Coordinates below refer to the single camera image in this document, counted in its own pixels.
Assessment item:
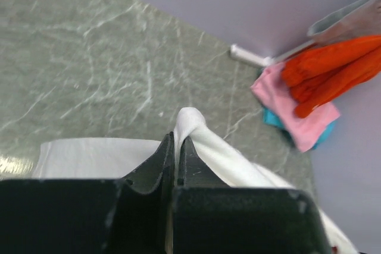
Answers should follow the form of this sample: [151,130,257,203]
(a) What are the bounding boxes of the teal folded t-shirt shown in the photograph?
[263,107,336,150]

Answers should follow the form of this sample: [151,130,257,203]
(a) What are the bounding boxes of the metal clothes rack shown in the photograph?
[229,40,315,68]

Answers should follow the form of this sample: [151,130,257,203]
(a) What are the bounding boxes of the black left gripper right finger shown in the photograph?
[172,138,227,253]

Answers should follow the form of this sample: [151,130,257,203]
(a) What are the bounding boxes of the beige canvas tote bag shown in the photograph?
[307,0,380,45]

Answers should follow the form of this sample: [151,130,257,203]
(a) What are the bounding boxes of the pink folded t-shirt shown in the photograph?
[250,62,341,153]

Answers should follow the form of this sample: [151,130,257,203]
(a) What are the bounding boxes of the white t-shirt with red print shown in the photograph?
[32,107,357,253]

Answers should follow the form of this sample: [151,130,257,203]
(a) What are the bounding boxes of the orange t-shirt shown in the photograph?
[281,35,380,118]

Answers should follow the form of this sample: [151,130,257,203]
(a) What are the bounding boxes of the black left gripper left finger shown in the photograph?
[126,132,174,253]

